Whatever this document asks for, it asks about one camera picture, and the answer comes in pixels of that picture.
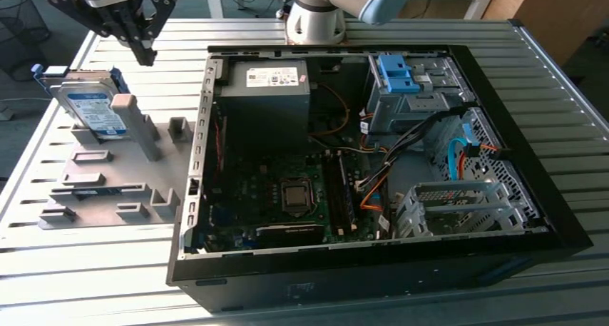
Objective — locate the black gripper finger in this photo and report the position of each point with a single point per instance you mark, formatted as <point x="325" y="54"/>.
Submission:
<point x="83" y="21"/>
<point x="164" y="8"/>

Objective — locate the hard disk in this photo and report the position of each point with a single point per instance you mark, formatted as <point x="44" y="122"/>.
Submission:
<point x="91" y="105"/>

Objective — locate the metal disk bay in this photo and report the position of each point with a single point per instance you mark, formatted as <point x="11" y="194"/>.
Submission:
<point x="461" y="205"/>

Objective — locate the white-framed wooden desk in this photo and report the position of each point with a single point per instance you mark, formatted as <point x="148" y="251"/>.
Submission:
<point x="215" y="5"/>

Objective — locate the grey power supply unit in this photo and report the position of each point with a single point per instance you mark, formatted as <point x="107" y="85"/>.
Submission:
<point x="267" y="112"/>

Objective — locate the grey parts rack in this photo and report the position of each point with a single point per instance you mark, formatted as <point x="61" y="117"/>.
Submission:
<point x="113" y="172"/>

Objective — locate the green RAM stick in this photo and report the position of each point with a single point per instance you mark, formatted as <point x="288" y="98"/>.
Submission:
<point x="92" y="192"/>

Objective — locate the blue drive latch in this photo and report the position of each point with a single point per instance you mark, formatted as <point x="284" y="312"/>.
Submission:
<point x="397" y="76"/>

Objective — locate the green motherboard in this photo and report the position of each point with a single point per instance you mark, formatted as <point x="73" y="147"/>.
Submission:
<point x="247" y="197"/>

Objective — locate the CPU socket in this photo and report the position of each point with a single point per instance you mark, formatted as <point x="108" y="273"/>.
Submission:
<point x="281" y="197"/>

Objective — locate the CPU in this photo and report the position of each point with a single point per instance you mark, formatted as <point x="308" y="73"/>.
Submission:
<point x="296" y="197"/>

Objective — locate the metal drive cage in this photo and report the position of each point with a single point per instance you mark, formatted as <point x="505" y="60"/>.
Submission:
<point x="418" y="105"/>

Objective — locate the black RAM stick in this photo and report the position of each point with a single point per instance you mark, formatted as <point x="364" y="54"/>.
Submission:
<point x="347" y="194"/>
<point x="333" y="190"/>

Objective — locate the black graphics card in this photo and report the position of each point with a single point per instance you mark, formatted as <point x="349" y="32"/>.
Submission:
<point x="291" y="235"/>

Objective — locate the brown wooden cabinet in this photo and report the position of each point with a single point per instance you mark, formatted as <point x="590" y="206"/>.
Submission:
<point x="561" y="19"/>

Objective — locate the black open PC case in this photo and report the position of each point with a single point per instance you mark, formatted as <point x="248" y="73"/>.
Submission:
<point x="333" y="279"/>

